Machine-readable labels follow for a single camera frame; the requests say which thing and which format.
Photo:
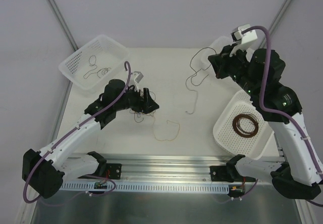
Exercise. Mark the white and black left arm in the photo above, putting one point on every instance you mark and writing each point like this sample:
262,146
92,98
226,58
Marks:
91,122

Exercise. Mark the white basket near right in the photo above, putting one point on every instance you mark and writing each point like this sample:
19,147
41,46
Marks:
241,129

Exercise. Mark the white slotted cable duct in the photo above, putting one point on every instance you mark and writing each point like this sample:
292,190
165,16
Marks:
95,186

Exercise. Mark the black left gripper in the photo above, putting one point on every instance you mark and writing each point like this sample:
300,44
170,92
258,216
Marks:
145,100

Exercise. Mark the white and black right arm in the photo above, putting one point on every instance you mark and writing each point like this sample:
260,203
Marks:
300,176

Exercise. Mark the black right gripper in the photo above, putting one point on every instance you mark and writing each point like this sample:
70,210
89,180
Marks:
220,64

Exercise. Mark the white basket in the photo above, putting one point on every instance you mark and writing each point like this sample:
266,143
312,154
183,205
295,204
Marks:
215,48
95,63
241,129

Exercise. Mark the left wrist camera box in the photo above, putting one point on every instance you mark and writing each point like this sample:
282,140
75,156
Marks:
135,79

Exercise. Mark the white basket far right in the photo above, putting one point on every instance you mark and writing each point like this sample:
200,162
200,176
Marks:
215,48

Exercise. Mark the white basket far left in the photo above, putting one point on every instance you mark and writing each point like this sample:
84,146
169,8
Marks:
95,63

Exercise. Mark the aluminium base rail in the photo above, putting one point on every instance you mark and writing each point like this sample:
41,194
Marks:
164,167

